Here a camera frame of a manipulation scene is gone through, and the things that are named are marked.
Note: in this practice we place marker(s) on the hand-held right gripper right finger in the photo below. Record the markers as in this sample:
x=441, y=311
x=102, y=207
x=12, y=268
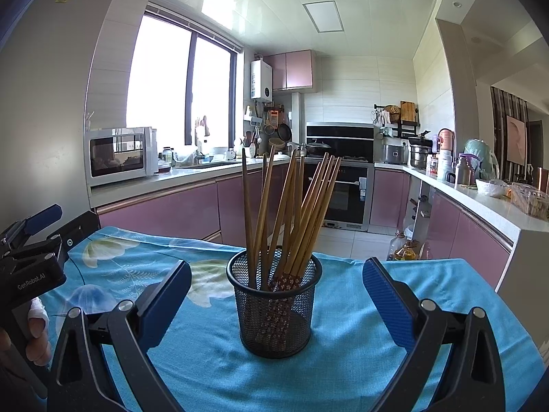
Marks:
x=386, y=304

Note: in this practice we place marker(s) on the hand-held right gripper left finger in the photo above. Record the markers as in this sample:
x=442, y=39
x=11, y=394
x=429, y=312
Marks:
x=169, y=298

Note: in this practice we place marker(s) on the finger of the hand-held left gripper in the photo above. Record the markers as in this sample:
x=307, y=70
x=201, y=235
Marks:
x=81, y=225
x=45, y=216

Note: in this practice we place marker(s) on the black mesh holder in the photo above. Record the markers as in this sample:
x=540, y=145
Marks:
x=274, y=330

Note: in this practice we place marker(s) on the bundle of wooden chopsticks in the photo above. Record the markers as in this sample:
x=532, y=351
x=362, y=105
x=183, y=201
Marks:
x=296, y=223

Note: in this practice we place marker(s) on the person's left hand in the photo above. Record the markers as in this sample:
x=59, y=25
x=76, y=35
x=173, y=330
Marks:
x=38, y=334

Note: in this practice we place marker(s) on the yellow cooking oil bottle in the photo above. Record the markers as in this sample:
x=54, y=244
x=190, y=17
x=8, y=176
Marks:
x=407, y=252

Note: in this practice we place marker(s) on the clear plastic bottle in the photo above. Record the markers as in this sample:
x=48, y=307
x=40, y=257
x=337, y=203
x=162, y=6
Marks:
x=394, y=244

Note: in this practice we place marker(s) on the blue floral tablecloth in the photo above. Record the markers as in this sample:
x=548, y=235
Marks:
x=206, y=352

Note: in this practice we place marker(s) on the white microwave oven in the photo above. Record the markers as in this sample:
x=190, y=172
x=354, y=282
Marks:
x=120, y=154

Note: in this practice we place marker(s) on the pink base cabinets under window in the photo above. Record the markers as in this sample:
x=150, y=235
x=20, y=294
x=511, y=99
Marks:
x=171, y=210

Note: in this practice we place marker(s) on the pink base cabinets beside oven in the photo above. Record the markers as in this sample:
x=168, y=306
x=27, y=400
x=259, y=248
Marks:
x=463, y=231

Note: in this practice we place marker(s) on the built-in black oven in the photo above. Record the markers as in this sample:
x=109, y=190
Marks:
x=349, y=197

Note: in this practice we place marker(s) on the grey refrigerator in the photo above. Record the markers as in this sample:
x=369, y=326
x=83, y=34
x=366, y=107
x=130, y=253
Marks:
x=51, y=94

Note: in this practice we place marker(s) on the stainless steel pot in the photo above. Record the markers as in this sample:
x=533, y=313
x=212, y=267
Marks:
x=419, y=156

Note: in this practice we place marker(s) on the brown metal bottle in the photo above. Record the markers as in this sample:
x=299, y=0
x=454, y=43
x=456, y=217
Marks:
x=462, y=171

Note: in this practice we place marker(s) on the silver rice cooker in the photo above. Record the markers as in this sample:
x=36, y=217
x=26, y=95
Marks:
x=394, y=151

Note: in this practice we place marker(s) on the white bowl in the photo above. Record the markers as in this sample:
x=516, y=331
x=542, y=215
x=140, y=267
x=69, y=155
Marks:
x=491, y=188

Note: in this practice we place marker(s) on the black wok with lid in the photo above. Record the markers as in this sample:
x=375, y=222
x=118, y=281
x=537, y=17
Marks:
x=317, y=146

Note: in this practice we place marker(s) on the pale green kitchen appliance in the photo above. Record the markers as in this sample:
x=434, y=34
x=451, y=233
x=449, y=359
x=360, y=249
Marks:
x=480, y=158

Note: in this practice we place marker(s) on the black range hood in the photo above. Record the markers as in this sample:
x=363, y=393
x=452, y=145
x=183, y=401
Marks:
x=339, y=137

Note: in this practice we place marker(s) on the dark-framed kitchen window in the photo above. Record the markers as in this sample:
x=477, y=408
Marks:
x=180, y=81

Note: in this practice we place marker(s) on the pink thermos jug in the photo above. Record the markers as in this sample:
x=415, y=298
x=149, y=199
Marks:
x=446, y=140

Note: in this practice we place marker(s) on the clear plastic food container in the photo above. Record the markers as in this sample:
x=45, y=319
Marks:
x=529, y=199

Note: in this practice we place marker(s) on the wooden cutting board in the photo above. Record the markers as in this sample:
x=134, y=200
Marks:
x=408, y=110

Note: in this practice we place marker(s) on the white water heater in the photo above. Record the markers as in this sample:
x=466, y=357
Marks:
x=261, y=80

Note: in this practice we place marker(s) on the square ceiling light panel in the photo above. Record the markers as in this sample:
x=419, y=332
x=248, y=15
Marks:
x=324, y=16

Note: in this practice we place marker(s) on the black wall rack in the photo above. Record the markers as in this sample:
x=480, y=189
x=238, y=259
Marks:
x=392, y=122

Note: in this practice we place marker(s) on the framed wall picture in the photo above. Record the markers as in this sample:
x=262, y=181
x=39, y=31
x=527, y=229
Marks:
x=516, y=139

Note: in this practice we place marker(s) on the pink wall cabinet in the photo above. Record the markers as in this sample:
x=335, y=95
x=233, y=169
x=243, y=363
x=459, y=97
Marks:
x=291, y=71

